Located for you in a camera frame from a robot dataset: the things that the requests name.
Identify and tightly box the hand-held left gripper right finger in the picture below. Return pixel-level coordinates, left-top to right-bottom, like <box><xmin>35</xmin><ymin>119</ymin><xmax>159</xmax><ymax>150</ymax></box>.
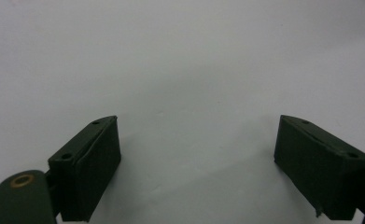
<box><xmin>274</xmin><ymin>114</ymin><xmax>365</xmax><ymax>221</ymax></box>

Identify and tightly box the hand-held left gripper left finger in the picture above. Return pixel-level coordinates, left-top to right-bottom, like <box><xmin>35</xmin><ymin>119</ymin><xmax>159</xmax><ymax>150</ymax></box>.
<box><xmin>48</xmin><ymin>115</ymin><xmax>122</xmax><ymax>223</ymax></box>

